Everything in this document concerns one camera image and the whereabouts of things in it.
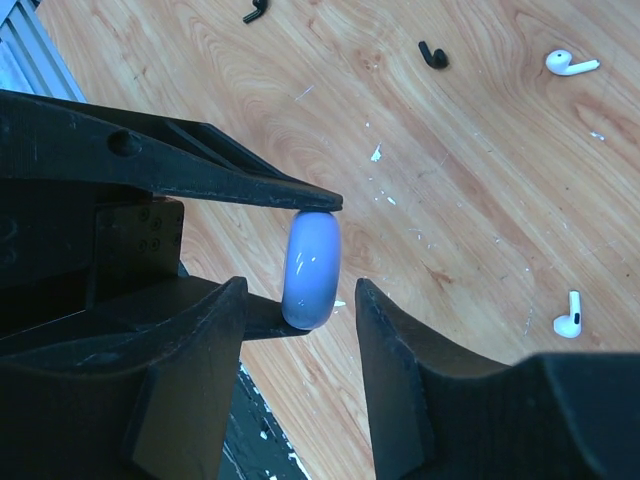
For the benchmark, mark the black earbud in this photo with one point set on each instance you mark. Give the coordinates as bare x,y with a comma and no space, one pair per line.
260,8
436,59

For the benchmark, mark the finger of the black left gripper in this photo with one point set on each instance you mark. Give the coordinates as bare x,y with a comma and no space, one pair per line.
44,138
265,320

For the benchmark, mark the aluminium frame rail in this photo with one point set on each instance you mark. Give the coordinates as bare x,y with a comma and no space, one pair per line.
30,62

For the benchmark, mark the purple earbud charging case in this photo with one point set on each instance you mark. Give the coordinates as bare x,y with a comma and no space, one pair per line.
311,270

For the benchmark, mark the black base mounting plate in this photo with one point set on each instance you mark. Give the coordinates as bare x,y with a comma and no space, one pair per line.
255,446

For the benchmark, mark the white earbud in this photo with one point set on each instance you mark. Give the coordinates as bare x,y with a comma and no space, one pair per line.
560,63
570,326

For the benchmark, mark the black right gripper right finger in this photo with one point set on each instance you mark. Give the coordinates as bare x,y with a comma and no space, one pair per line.
437,410

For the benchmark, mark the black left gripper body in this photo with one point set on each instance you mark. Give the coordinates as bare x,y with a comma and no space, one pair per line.
73,253

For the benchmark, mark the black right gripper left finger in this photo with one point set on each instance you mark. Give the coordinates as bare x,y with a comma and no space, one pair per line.
138,387

